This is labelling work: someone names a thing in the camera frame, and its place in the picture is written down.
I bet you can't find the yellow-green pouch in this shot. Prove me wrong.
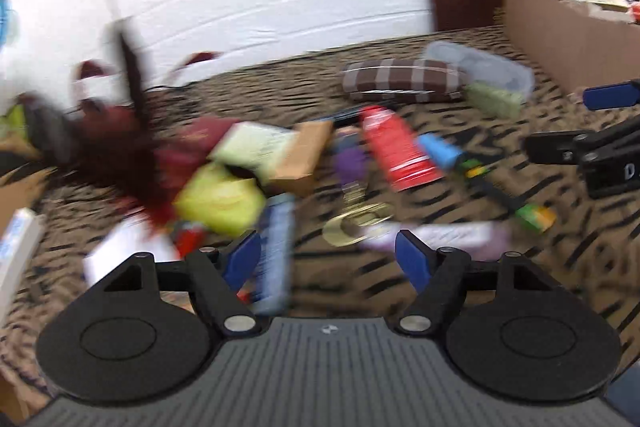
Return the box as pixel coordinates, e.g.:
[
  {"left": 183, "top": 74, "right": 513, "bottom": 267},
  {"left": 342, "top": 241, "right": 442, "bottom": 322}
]
[{"left": 174, "top": 161, "right": 267, "bottom": 238}]

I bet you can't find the white and purple packet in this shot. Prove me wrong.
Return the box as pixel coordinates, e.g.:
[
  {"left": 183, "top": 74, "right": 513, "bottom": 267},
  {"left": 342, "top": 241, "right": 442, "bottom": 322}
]
[{"left": 359, "top": 221, "right": 512, "bottom": 261}]

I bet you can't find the white flat box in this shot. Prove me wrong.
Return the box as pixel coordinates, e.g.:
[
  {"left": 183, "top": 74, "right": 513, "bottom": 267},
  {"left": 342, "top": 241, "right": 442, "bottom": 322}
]
[{"left": 82, "top": 216, "right": 179, "bottom": 299}]

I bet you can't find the purple bottle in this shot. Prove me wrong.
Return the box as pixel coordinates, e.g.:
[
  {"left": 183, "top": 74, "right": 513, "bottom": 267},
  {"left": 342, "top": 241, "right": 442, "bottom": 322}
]
[{"left": 332, "top": 131, "right": 369, "bottom": 188}]

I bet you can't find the white and blue box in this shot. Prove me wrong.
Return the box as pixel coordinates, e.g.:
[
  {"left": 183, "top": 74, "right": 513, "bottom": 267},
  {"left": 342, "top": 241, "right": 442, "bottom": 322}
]
[{"left": 0, "top": 206, "right": 46, "bottom": 319}]

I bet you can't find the tiger striped blanket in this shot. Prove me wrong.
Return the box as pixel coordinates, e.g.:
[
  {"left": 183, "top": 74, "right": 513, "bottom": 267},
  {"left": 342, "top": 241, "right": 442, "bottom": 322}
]
[{"left": 0, "top": 24, "right": 640, "bottom": 427}]

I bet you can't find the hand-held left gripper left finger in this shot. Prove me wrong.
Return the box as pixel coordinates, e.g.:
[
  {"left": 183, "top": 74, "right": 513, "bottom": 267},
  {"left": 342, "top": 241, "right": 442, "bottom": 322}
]
[{"left": 102, "top": 230, "right": 267, "bottom": 338}]

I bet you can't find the gold ring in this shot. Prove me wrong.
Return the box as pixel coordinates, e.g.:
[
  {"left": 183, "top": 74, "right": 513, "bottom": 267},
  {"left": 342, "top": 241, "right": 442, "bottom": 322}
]
[{"left": 322, "top": 201, "right": 394, "bottom": 248}]

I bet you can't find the blue striped packet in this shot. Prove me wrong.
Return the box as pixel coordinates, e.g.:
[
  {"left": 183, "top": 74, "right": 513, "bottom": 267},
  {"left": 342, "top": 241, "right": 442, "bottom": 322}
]
[{"left": 249, "top": 194, "right": 297, "bottom": 314}]

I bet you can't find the red tube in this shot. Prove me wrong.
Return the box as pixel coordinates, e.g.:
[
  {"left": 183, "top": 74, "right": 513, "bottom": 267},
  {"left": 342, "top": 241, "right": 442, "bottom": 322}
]
[{"left": 360, "top": 105, "right": 445, "bottom": 192}]

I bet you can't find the orange and green small box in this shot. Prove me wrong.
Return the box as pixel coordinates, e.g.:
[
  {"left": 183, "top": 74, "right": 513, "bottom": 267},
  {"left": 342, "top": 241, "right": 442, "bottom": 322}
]
[{"left": 514, "top": 201, "right": 557, "bottom": 234}]

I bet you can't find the dark grey bag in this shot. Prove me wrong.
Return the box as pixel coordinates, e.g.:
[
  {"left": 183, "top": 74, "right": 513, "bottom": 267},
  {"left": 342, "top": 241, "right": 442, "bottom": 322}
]
[{"left": 19, "top": 91, "right": 77, "bottom": 164}]

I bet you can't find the pale green pack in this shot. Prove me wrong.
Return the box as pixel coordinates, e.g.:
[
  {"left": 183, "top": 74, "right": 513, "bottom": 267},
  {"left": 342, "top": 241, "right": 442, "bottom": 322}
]
[{"left": 464, "top": 82, "right": 524, "bottom": 119}]

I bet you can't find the red and white strap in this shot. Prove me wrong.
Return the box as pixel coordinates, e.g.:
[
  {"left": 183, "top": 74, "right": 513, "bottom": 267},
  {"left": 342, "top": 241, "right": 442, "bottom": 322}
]
[{"left": 74, "top": 51, "right": 222, "bottom": 102}]

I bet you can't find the light green box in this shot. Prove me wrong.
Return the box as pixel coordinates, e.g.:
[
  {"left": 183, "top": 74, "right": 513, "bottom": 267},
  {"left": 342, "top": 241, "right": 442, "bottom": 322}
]
[{"left": 209, "top": 122, "right": 301, "bottom": 173}]

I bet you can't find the clear plastic box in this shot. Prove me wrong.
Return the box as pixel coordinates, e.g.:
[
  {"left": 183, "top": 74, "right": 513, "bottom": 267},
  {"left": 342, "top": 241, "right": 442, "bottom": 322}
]
[{"left": 424, "top": 40, "right": 536, "bottom": 102}]

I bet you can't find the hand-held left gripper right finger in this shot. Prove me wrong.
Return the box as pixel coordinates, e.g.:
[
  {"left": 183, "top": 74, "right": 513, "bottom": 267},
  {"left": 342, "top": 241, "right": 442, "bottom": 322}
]
[{"left": 394, "top": 230, "right": 554, "bottom": 337}]

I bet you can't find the black slim stick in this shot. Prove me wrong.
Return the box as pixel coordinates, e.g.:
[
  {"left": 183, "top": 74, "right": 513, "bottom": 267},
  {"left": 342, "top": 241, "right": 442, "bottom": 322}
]
[{"left": 329, "top": 104, "right": 397, "bottom": 128}]

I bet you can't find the flat cardboard piece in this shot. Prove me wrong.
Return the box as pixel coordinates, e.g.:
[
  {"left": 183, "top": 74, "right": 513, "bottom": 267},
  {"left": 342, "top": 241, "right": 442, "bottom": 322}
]
[{"left": 0, "top": 169, "right": 52, "bottom": 234}]

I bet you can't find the black and green pen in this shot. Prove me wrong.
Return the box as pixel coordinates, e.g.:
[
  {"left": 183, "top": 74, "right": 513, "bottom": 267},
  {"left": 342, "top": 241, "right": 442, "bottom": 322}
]
[{"left": 459, "top": 159, "right": 527, "bottom": 214}]

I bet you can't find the maroon wallet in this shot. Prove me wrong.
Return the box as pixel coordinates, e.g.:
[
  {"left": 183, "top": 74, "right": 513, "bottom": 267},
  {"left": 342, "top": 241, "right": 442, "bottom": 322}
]
[{"left": 154, "top": 116, "right": 242, "bottom": 194}]

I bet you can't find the brown plaid case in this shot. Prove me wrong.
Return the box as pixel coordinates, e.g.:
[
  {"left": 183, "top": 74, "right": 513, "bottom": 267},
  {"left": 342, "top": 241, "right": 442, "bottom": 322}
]
[{"left": 342, "top": 59, "right": 467, "bottom": 103}]

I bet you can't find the dark red feathery cloth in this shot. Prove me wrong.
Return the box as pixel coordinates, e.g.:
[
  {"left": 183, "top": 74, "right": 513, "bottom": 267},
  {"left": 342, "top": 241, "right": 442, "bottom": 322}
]
[{"left": 74, "top": 21, "right": 177, "bottom": 229}]

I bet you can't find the small blue block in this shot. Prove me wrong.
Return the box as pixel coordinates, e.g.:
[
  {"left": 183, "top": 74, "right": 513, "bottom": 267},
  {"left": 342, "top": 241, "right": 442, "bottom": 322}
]
[{"left": 417, "top": 132, "right": 464, "bottom": 170}]

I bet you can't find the large cardboard box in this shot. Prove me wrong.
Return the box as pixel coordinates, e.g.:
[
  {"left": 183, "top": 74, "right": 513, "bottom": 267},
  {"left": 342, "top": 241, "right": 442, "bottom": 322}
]
[{"left": 502, "top": 0, "right": 640, "bottom": 96}]

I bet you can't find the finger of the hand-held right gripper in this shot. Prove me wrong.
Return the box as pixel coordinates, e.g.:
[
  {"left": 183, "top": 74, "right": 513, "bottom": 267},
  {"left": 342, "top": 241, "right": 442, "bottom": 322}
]
[
  {"left": 582, "top": 78, "right": 640, "bottom": 112},
  {"left": 523, "top": 129, "right": 608, "bottom": 168}
]

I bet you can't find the small brown cardboard box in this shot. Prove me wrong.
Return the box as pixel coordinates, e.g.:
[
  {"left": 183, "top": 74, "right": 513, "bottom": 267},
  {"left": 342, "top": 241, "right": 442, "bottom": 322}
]
[{"left": 269, "top": 120, "right": 334, "bottom": 198}]

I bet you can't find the small red item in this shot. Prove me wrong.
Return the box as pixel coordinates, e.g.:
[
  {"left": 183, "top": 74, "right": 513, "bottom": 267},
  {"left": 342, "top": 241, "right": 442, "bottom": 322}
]
[{"left": 174, "top": 226, "right": 207, "bottom": 259}]

